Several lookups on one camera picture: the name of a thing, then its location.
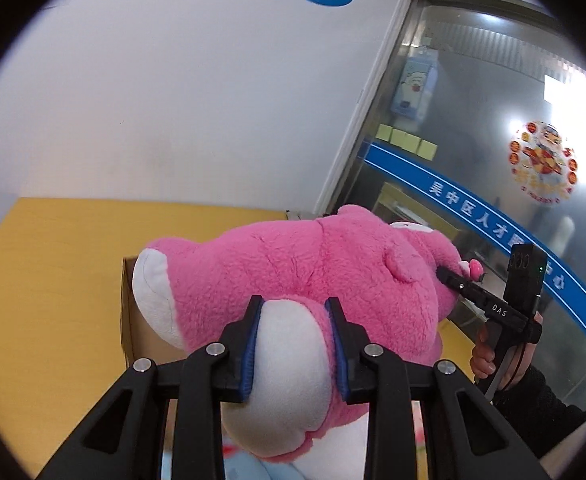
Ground blue cartoon door poster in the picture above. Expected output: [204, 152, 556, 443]
[392, 55, 439, 119]

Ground person's right hand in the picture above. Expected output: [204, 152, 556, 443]
[470, 312, 544, 382]

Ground pink bear plush toy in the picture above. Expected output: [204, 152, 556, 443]
[132, 204, 485, 463]

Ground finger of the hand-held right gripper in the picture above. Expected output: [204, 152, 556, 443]
[435, 266, 481, 302]

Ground light blue plush toy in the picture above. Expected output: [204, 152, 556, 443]
[223, 437, 304, 480]

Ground blue door band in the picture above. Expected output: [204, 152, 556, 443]
[363, 141, 586, 322]

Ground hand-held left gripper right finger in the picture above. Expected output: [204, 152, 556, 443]
[324, 296, 554, 480]

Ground person's right forearm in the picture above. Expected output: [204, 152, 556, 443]
[492, 364, 586, 461]

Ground glass door with metal frame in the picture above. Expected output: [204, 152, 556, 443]
[317, 0, 586, 411]

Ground beige cabinet behind glass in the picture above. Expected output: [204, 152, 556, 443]
[375, 182, 463, 257]

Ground brown cardboard box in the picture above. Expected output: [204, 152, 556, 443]
[119, 256, 196, 368]

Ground round red cartoon sticker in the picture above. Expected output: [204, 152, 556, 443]
[508, 121, 580, 206]

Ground yellow wooden desktop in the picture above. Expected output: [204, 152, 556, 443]
[0, 197, 479, 480]

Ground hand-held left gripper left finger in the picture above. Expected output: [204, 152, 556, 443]
[35, 294, 266, 480]

